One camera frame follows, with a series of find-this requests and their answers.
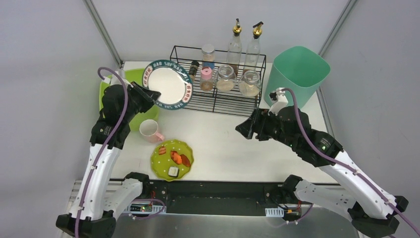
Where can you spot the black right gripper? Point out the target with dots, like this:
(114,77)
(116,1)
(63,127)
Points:
(255,123)

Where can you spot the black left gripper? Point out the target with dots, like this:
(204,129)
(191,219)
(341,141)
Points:
(141,96)

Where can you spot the white plate with blue rim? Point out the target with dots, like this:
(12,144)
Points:
(172,81)

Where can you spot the glass jar with metal ring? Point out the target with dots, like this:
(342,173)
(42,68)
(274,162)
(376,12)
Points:
(250,83)

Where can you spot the black lid spice jar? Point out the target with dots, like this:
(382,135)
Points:
(193,70)

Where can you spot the glass jar with beige powder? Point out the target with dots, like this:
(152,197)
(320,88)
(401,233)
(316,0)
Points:
(225,78)

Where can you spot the pink lid spice jar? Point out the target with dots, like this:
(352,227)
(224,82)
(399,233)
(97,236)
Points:
(206,79)

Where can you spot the oil bottle with gold cap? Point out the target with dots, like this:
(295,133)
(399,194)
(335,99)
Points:
(235,47)

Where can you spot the silver lid pellet jar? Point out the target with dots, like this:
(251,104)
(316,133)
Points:
(208,55)

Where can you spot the oil bottle with black spout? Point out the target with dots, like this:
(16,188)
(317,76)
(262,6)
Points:
(253,48)

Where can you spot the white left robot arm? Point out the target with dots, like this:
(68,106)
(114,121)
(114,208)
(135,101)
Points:
(92,215)

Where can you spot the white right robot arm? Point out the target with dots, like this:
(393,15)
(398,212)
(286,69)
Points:
(371,210)

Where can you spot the pink cup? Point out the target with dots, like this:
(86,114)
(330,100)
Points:
(149,129)

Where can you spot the sausage slice toy food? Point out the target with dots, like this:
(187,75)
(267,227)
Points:
(162,150)

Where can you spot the green polka dot plate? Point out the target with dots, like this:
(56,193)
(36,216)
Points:
(161,163)

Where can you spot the red sausage toy piece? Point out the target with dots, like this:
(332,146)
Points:
(185,160)

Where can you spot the white sushi toy piece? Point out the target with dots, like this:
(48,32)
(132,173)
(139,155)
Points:
(173,172)

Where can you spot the green plastic waste bin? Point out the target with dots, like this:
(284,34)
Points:
(299,69)

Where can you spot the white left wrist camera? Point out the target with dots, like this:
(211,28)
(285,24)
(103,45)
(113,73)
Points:
(113,79)

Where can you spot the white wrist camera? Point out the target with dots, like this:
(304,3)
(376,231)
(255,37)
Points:
(278,99)
(113,79)

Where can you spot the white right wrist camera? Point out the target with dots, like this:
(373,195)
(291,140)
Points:
(278,99)

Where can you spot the black wire rack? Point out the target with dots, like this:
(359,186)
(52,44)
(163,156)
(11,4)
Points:
(228,103)

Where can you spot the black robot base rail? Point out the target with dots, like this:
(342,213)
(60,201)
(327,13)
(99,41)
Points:
(224,198)

